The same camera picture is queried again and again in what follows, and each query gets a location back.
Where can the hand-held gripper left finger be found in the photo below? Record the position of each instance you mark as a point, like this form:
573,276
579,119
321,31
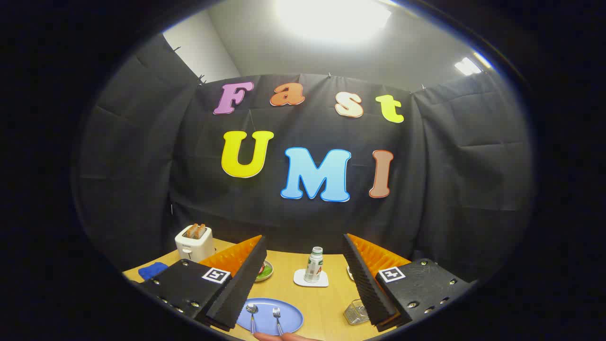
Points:
236,293

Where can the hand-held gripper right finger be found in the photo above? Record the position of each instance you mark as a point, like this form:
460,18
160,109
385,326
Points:
374,293

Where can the white divided dish of beans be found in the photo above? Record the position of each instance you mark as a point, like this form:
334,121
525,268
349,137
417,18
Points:
350,273

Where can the oval plate of food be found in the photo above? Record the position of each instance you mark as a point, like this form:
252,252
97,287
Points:
266,273

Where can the blue plate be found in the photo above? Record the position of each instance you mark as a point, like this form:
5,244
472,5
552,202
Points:
289,316

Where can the white toaster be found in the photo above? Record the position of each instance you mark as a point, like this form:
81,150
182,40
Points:
194,247

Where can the white square coaster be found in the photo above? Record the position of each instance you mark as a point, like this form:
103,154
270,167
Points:
299,280

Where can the white drink bottle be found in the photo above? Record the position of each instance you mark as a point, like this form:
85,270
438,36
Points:
313,267

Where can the toast slice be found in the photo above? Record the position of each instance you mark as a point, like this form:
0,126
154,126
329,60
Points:
202,231
191,231

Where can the blue cloth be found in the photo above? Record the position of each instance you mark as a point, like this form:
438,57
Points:
152,271

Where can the black backdrop cloth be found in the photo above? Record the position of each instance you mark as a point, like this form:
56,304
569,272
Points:
440,189

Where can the ceiling light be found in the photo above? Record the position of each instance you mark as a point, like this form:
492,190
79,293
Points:
331,19
467,66

